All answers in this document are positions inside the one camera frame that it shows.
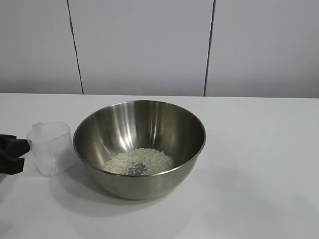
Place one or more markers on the clear plastic measuring cup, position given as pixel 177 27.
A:
pixel 52 147

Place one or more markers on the white uncooked rice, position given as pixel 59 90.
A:
pixel 152 158

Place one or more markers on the stainless steel mixing bowl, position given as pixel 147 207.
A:
pixel 149 124

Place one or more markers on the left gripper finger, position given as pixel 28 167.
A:
pixel 11 166
pixel 12 147

